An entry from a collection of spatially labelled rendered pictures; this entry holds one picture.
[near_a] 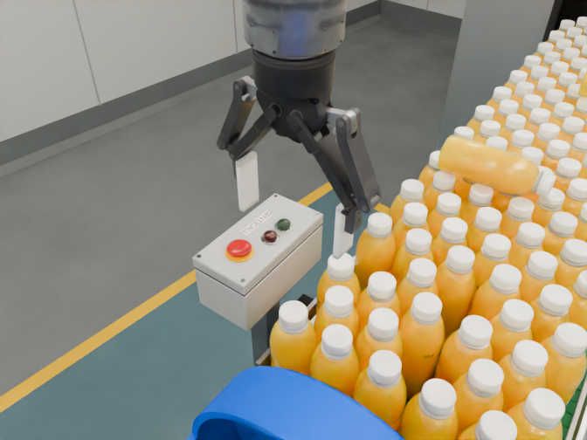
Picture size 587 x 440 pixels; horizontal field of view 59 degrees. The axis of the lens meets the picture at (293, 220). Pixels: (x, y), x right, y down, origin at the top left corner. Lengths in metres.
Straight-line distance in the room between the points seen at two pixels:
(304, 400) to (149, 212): 2.31
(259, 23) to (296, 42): 0.03
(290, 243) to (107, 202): 2.13
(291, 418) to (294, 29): 0.31
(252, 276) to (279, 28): 0.39
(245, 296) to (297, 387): 0.30
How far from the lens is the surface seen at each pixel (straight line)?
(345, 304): 0.71
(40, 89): 3.31
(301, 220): 0.82
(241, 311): 0.76
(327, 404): 0.45
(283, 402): 0.46
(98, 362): 2.11
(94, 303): 2.32
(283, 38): 0.44
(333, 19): 0.45
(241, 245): 0.76
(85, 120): 3.47
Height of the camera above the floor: 1.62
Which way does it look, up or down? 39 degrees down
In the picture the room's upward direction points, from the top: straight up
